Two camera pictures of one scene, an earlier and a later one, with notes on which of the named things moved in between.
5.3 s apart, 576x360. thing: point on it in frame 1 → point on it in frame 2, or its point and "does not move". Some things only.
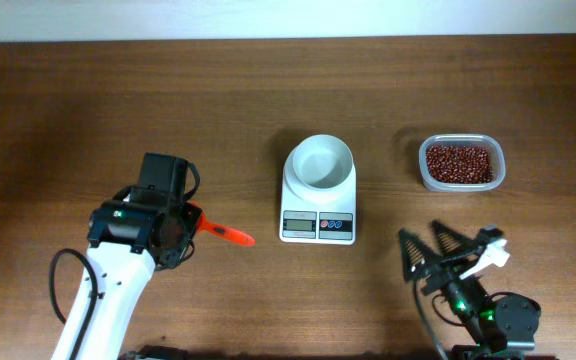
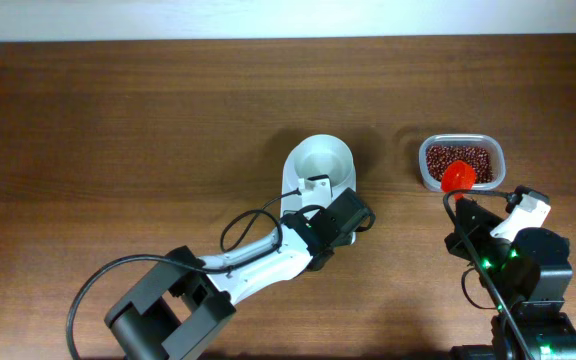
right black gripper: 448,263 → 469,213
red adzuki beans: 451,164 does not move
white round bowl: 322,161 does not move
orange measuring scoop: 228,233 → 458,177
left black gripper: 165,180 → 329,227
